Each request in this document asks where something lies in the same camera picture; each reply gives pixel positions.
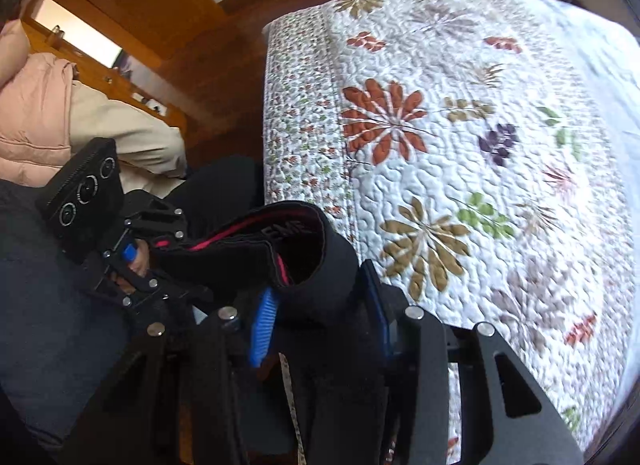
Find black pants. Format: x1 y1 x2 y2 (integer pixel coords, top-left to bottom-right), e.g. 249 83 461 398
150 201 359 324

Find person's left hand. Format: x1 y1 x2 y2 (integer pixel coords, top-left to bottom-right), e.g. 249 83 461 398
111 239 150 295

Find beige garment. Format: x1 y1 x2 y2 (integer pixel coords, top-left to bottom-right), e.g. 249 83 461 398
70 81 188 198

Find person's black trouser leg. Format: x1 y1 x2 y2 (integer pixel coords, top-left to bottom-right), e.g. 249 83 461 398
165 155 265 240

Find pink puffer jacket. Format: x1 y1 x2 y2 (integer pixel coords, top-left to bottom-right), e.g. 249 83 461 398
0 20 74 188

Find floral quilted bedspread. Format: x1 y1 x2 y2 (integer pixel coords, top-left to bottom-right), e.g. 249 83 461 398
264 0 639 455

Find wooden wardrobe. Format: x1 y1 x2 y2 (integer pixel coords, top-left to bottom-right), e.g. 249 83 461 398
53 0 232 134

